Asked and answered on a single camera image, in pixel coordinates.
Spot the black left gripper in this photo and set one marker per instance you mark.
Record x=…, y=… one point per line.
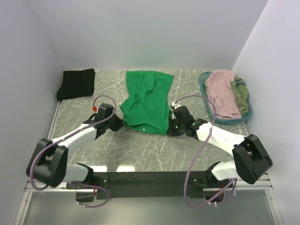
x=120, y=123

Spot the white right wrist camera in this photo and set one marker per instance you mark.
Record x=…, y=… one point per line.
x=173, y=107

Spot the pink tank top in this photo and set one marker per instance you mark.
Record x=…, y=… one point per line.
x=219, y=91

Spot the aluminium frame rail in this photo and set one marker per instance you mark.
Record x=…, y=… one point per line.
x=263, y=183

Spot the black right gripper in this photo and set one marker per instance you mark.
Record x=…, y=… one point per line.
x=171, y=131

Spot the teal plastic basket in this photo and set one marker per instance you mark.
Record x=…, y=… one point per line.
x=202, y=79

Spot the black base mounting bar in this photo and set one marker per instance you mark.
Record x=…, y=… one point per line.
x=155, y=184

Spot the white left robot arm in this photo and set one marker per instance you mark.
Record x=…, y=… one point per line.
x=49, y=162

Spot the black folded tank top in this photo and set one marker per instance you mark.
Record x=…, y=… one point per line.
x=76, y=84

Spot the olive green tank top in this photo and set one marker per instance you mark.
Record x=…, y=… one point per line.
x=241, y=95

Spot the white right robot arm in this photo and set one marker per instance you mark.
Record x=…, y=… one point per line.
x=250, y=158

